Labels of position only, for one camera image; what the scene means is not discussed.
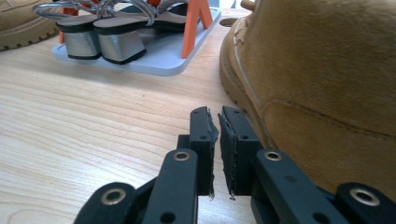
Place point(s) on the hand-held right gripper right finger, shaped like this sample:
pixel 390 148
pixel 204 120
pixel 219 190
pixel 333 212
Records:
pixel 239 155

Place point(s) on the black silver heeled sandal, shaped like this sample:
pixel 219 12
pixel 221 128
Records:
pixel 81 34
pixel 120 37

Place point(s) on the tan suede boot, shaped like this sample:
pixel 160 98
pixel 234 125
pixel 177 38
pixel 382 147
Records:
pixel 21 25
pixel 311 77

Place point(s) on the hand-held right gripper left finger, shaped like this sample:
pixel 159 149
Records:
pixel 202 149

